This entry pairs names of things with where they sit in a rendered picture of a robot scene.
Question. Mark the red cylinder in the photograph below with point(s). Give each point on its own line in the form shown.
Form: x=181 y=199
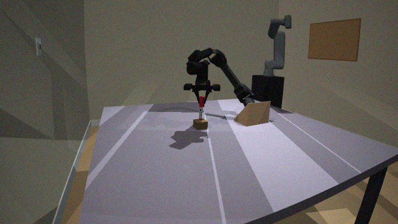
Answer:
x=202 y=99

